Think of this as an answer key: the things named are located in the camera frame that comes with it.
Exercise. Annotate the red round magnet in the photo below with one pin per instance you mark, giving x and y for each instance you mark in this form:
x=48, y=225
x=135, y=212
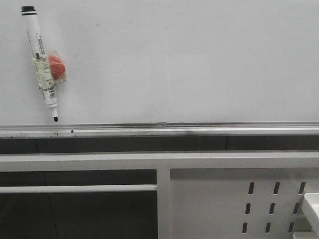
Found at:
x=57, y=67

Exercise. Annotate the white whiteboard marker black tip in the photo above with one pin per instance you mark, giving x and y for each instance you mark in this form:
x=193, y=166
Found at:
x=40, y=59

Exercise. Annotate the white whiteboard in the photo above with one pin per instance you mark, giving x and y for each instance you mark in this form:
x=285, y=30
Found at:
x=147, y=61

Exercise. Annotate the white perforated metal panel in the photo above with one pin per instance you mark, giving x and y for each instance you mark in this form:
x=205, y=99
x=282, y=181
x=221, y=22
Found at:
x=240, y=203

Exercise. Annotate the white plastic bin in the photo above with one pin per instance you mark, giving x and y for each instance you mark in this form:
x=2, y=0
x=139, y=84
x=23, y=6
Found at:
x=310, y=209

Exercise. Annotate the white metal frame rack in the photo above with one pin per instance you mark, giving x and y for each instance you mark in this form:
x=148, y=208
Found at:
x=111, y=195

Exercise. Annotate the aluminium whiteboard tray rail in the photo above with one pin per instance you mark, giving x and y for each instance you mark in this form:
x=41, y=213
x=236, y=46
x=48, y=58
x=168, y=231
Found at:
x=159, y=129

